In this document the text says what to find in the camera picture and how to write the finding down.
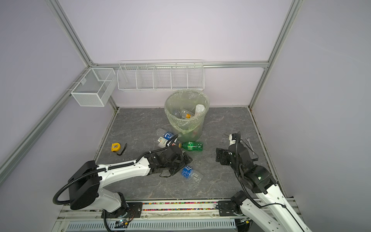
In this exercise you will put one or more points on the silver open-end wrench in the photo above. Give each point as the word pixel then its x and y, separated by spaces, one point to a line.
pixel 255 155

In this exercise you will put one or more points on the square bottle red green label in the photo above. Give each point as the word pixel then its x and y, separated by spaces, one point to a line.
pixel 163 143

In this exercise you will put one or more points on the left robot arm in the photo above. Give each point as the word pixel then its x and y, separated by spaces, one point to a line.
pixel 86 188

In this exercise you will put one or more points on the small white wire basket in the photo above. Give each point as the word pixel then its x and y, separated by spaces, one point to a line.
pixel 95 88

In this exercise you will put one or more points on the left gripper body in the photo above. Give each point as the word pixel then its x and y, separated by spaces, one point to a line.
pixel 178 165

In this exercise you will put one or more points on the clear bottle yellow label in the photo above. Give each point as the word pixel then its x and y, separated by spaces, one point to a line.
pixel 185 114

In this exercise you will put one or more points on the clear bottle blue label white cap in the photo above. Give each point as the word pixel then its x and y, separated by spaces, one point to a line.
pixel 164 133

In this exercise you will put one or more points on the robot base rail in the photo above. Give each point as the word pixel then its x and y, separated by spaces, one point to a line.
pixel 216 215

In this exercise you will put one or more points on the grey mesh waste bin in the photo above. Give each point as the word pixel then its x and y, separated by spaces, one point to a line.
pixel 187 116

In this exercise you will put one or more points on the long white wire basket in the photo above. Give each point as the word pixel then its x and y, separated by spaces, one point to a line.
pixel 161 75

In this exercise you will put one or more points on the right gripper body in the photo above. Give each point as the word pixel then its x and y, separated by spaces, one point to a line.
pixel 226 159

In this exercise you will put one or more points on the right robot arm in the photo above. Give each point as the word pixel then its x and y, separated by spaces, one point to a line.
pixel 261 199

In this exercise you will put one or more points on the small green plastic bottle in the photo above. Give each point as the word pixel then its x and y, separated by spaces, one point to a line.
pixel 192 146

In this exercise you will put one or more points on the green bin liner bag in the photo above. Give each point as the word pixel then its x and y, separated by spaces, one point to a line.
pixel 187 111

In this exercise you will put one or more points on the yellow tape measure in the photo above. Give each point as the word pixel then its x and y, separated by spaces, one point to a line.
pixel 115 147

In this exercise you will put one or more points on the clear bottle red cap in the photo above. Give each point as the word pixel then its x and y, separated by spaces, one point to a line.
pixel 199 110

